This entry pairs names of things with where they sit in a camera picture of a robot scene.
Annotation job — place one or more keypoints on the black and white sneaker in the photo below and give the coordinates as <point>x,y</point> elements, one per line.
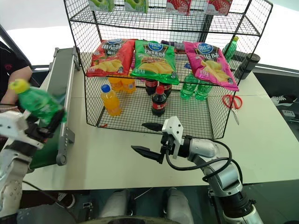
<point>283,100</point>

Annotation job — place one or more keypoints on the orange soda bottle blue cap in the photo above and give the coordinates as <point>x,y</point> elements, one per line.
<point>111,101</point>

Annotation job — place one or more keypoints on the black cylinder container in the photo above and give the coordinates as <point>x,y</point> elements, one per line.
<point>246,66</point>

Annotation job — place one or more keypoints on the red drink carton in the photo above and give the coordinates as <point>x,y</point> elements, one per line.
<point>178,6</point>
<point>219,7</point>

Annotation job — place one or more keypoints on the green soda bottle yellow cap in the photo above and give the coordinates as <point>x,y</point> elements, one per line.
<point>35,102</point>

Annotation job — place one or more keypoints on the red potato chips bag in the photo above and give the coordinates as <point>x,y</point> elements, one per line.
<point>109,58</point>

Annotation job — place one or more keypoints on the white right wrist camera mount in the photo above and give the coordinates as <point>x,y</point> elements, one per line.
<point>175,130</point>

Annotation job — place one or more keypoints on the silver right robot leg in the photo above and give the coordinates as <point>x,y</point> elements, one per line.
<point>178,206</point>

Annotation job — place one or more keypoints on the cola bottle red cap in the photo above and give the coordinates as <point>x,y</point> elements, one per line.
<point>159,102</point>

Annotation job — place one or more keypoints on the person's black shirt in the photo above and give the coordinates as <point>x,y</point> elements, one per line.
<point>10,58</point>

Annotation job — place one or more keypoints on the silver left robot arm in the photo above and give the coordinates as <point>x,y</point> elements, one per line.
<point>12,172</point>

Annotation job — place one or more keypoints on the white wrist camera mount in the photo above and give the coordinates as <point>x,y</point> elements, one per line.
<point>175,130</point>
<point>11,126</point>

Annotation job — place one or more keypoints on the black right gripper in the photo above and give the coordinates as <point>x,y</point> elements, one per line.
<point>167,145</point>

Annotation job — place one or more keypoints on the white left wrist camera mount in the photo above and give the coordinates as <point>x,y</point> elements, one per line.
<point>11,126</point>

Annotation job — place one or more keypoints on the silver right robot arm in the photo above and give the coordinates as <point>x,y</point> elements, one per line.
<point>222,177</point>

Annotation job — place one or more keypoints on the pink potato chips bag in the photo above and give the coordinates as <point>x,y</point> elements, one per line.
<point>210,65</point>

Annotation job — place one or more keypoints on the green drink carton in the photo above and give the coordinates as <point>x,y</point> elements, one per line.
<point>136,5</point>
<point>101,4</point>

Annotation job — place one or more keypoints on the green conveyor belt silver frame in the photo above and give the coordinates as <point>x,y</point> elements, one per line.
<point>59,77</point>

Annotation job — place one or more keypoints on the green potato chips bag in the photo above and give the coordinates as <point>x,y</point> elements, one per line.
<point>154,63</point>

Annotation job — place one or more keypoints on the person's bare forearm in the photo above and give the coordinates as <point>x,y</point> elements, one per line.
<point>17,81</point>

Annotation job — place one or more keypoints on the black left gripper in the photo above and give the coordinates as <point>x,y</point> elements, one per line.
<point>35,133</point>

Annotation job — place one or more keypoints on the purple package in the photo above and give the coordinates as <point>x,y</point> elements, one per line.
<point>172,44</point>

